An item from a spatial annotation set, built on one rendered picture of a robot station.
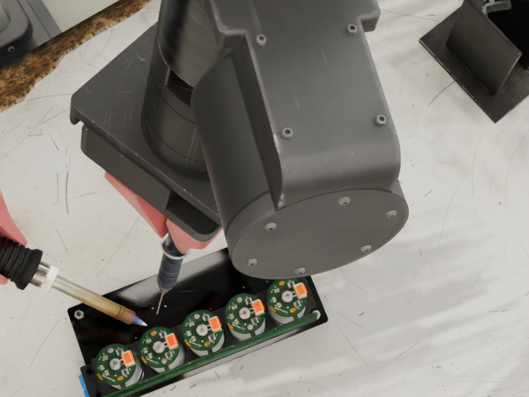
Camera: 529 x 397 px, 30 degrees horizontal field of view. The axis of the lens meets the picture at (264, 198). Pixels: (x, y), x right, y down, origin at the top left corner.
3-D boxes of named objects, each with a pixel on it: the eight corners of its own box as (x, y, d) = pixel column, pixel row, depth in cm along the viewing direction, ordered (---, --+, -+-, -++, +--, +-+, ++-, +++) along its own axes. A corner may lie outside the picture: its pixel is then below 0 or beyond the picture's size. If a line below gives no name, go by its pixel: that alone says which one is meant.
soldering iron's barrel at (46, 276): (135, 307, 59) (37, 259, 56) (142, 308, 57) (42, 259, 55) (124, 329, 58) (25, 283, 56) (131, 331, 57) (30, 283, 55)
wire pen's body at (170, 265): (186, 279, 54) (220, 174, 45) (168, 298, 54) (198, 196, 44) (164, 261, 55) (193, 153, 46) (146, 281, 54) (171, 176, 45)
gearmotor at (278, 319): (261, 298, 66) (261, 285, 61) (296, 285, 66) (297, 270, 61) (275, 332, 65) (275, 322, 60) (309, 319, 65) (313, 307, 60)
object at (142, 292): (104, 412, 65) (101, 411, 64) (69, 311, 67) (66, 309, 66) (328, 323, 67) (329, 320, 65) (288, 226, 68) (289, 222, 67)
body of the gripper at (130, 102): (252, 268, 41) (293, 174, 34) (63, 125, 42) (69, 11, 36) (336, 170, 44) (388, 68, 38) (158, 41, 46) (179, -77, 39)
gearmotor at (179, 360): (142, 345, 65) (132, 335, 60) (178, 331, 65) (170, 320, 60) (156, 380, 64) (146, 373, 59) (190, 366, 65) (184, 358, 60)
